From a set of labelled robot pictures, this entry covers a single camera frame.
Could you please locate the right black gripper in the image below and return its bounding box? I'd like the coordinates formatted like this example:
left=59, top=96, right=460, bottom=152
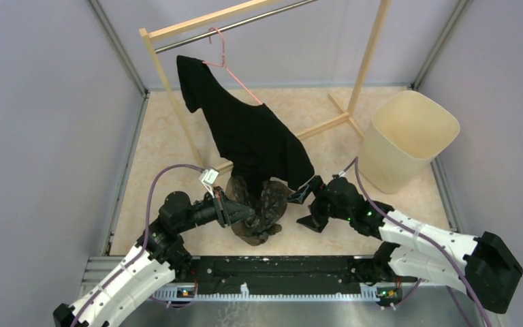
left=283, top=175, right=352, bottom=232

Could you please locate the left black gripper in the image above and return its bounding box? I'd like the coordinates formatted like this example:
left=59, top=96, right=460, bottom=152
left=177, top=185, right=255, bottom=232

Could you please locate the dark translucent trash bag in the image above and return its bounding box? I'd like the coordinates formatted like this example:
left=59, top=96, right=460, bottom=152
left=225, top=176, right=292, bottom=247

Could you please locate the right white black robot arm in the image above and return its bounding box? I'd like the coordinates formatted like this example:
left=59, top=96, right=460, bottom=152
left=287, top=176, right=523, bottom=314

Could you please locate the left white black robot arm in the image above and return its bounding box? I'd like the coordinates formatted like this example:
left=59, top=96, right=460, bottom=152
left=53, top=187, right=255, bottom=326

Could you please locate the beige plastic trash bin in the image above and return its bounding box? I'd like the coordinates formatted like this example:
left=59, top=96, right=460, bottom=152
left=358, top=91, right=460, bottom=194

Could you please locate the black t-shirt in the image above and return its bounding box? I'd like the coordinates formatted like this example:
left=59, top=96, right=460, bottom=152
left=176, top=55, right=315, bottom=196

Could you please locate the metal hanging rod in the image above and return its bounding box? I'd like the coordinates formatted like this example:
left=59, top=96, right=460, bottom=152
left=155, top=0, right=316, bottom=54

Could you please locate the wooden clothes rack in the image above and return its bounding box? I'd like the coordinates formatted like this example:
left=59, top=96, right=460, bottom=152
left=138, top=0, right=393, bottom=177

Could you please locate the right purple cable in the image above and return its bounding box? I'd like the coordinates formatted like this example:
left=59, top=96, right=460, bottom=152
left=337, top=157, right=494, bottom=327

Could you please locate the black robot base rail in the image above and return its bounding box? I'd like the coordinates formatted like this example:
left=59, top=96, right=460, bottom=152
left=175, top=255, right=396, bottom=296

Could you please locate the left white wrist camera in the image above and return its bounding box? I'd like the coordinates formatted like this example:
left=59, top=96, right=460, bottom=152
left=199, top=168, right=219, bottom=197

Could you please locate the pink wire hanger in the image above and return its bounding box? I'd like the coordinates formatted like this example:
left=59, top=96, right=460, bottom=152
left=201, top=26, right=264, bottom=106

